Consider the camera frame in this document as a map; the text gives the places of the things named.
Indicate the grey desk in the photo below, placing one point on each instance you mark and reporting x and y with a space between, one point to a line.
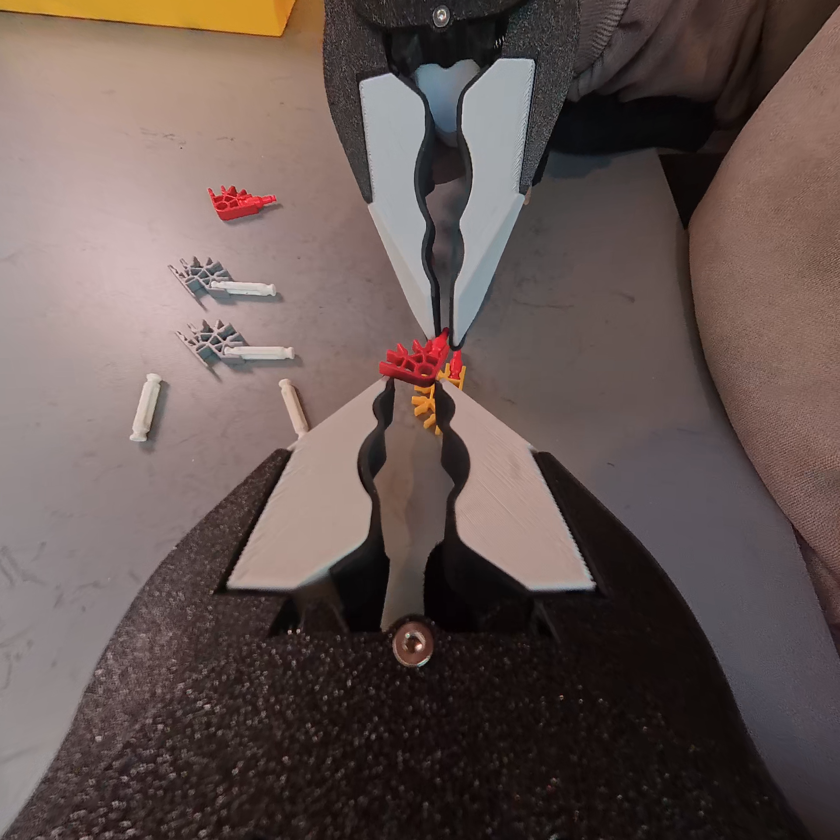
131 131

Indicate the grey half-round connector piece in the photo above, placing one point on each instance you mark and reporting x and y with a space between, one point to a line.
207 346

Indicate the black wrist rest pad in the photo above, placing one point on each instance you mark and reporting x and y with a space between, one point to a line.
630 128

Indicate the person's right hand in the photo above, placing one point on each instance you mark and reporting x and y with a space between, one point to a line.
447 165

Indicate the short white rod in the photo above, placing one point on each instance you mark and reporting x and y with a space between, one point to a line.
243 288
259 353
294 407
144 407

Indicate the yellow plastic bin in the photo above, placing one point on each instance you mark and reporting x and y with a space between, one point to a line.
164 13

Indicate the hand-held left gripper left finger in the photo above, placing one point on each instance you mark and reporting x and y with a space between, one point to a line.
308 525

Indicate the yellow connector piece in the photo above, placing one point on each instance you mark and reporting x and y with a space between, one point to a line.
426 407

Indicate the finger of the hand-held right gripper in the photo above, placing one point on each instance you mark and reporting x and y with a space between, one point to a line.
499 131
394 164

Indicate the person's brown clothing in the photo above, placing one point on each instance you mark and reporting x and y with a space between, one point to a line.
774 295

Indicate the red connector piece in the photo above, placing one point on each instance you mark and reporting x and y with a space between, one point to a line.
410 364
229 205
266 200

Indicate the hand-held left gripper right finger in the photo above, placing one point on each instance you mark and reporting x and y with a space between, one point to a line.
518 525

